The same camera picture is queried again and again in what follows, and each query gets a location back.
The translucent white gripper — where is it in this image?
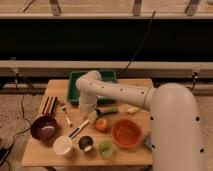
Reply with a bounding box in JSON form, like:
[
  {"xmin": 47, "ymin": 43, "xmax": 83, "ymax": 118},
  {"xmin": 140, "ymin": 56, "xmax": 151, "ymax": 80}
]
[{"xmin": 79, "ymin": 105, "xmax": 97, "ymax": 124}]

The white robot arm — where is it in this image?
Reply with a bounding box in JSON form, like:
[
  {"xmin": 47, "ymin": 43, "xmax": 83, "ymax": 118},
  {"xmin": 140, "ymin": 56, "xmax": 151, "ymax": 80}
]
[{"xmin": 76, "ymin": 70, "xmax": 207, "ymax": 171}]

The green cucumber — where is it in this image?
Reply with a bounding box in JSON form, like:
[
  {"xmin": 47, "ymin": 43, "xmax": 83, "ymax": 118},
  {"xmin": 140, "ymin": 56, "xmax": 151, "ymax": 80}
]
[{"xmin": 96, "ymin": 108, "xmax": 119, "ymax": 117}]

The orange fruit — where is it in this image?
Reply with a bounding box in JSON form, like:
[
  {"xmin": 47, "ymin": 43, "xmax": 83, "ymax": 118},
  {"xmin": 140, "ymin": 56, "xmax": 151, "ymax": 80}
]
[{"xmin": 95, "ymin": 118, "xmax": 108, "ymax": 132}]

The green plastic bin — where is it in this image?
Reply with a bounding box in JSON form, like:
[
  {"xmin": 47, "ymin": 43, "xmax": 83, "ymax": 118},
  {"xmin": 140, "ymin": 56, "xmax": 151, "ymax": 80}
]
[{"xmin": 67, "ymin": 70, "xmax": 117, "ymax": 106}]

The small dark bowl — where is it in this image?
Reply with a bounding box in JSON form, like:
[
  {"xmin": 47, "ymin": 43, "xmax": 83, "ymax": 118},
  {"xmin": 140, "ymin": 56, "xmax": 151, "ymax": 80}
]
[{"xmin": 78, "ymin": 136, "xmax": 93, "ymax": 152}]

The striped brown block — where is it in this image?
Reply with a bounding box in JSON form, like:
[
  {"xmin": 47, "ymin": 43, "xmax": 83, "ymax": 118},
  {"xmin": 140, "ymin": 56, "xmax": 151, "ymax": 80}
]
[{"xmin": 42, "ymin": 96, "xmax": 57, "ymax": 115}]

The wooden table board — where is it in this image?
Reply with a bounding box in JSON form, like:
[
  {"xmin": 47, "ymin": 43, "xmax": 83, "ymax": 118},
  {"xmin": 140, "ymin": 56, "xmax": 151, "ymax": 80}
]
[{"xmin": 21, "ymin": 79, "xmax": 153, "ymax": 167}]

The orange bowl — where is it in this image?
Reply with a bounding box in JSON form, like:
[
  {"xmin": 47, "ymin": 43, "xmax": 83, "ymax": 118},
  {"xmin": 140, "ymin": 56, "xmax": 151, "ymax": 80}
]
[{"xmin": 111, "ymin": 119, "xmax": 142, "ymax": 149}]

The green cup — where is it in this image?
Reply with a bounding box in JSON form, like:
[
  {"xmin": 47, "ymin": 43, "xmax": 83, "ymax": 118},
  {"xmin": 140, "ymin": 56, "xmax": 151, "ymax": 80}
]
[{"xmin": 98, "ymin": 140, "xmax": 114, "ymax": 159}]

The white cup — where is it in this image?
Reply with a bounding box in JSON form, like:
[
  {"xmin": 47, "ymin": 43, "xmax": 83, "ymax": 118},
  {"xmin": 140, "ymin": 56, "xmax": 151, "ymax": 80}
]
[{"xmin": 53, "ymin": 136, "xmax": 73, "ymax": 158}]

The dark purple bowl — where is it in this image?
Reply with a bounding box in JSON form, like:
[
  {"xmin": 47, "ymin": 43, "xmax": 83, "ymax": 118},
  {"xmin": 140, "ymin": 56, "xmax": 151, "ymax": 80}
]
[{"xmin": 30, "ymin": 116, "xmax": 58, "ymax": 141}]

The blue sponge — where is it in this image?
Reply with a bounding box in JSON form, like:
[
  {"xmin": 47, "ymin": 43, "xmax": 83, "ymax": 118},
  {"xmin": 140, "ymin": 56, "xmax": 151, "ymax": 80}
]
[{"xmin": 144, "ymin": 137, "xmax": 152, "ymax": 150}]

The black cable on left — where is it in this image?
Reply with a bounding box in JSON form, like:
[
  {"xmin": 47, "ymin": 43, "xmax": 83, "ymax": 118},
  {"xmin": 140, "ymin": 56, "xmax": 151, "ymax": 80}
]
[{"xmin": 0, "ymin": 73, "xmax": 34, "ymax": 167}]

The black cable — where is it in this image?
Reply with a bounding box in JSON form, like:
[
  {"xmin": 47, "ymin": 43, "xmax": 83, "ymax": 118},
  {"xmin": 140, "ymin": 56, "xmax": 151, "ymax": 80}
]
[
  {"xmin": 117, "ymin": 10, "xmax": 156, "ymax": 77},
  {"xmin": 0, "ymin": 73, "xmax": 34, "ymax": 167}
]

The black cable at back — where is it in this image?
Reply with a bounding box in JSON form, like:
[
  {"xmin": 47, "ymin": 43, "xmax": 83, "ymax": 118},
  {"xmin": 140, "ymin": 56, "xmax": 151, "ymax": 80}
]
[{"xmin": 117, "ymin": 10, "xmax": 156, "ymax": 77}]

